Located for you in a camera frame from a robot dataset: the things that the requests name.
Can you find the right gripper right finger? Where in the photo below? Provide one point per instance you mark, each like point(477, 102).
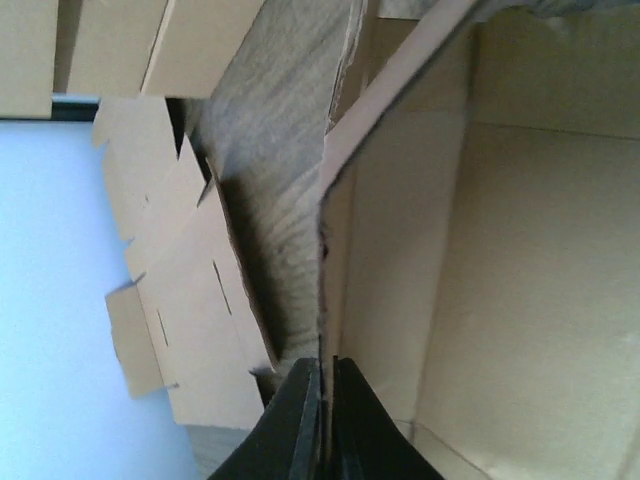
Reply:
point(366, 444)

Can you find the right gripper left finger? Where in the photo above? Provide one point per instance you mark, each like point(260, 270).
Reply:
point(285, 441)

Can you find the small cardboard box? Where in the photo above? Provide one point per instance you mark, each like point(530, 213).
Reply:
point(479, 224)

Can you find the large folded cardboard box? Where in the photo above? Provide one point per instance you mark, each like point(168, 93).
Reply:
point(159, 48)

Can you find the lower large cardboard box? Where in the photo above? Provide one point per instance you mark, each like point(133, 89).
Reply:
point(28, 41)

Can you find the large flat cardboard sheet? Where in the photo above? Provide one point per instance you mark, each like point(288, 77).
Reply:
point(186, 322)

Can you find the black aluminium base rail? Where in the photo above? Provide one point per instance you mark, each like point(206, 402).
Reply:
point(63, 111)

